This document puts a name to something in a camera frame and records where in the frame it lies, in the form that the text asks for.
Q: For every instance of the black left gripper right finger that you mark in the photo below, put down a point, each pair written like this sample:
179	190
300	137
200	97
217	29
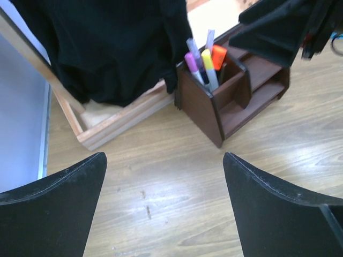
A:
277	218

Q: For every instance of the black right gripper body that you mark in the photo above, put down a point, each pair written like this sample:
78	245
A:
325	19

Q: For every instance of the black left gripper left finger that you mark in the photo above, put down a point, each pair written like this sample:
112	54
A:
53	215

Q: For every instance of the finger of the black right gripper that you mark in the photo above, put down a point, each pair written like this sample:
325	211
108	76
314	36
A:
274	30

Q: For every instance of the orange black highlighter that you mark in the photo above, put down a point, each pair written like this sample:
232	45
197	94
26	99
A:
218	56

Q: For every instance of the yellow capped white marker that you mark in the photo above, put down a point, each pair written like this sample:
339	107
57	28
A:
210	71

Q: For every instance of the purple clear gel pen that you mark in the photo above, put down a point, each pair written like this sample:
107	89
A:
196	54

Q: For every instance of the purple capped white marker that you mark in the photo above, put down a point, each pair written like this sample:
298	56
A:
192	66

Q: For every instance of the dark brown wooden desk organizer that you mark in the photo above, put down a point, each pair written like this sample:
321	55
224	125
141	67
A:
249	84

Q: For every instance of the wooden clothes rack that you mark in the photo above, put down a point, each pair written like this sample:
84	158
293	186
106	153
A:
95	124

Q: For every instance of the black garment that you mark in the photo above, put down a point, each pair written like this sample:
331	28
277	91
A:
110	52

